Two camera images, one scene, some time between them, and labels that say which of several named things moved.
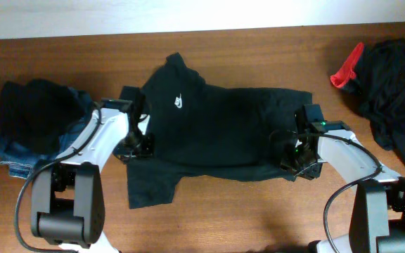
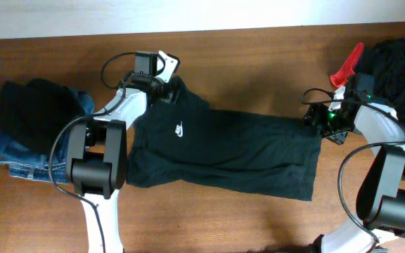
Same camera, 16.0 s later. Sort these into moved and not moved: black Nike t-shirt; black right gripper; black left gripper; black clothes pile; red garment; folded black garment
Moved: black right gripper; black left gripper; black Nike t-shirt
Not moved: red garment; folded black garment; black clothes pile
